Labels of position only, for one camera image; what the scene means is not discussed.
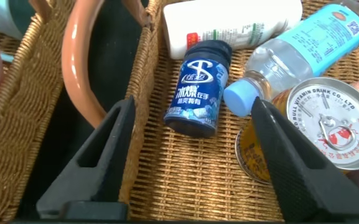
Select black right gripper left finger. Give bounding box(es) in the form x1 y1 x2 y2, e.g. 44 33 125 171
35 95 136 220

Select white milk bottle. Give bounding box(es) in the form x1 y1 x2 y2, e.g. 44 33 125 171
162 0 304 60

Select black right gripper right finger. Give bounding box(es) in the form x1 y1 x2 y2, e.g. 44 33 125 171
250 96 359 223

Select woven wicker basket brown handles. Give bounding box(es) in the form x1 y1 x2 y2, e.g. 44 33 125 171
0 0 74 224
61 0 359 222

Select black table cloth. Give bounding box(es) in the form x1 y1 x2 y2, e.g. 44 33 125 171
17 0 151 218

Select yellow drink can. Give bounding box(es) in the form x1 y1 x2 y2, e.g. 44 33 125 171
235 77 359 184

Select clear water bottle blue label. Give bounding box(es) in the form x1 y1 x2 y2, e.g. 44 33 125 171
223 1 359 118

